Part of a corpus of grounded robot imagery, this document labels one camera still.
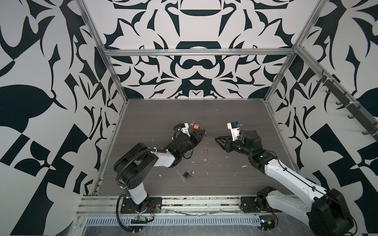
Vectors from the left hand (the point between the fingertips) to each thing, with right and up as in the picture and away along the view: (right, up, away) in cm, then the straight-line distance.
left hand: (206, 129), depth 83 cm
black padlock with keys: (-10, -25, +1) cm, 27 cm away
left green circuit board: (-32, -40, -15) cm, 54 cm away
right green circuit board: (+28, -43, -12) cm, 53 cm away
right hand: (+5, -4, -6) cm, 9 cm away
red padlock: (-5, 0, +20) cm, 20 cm away
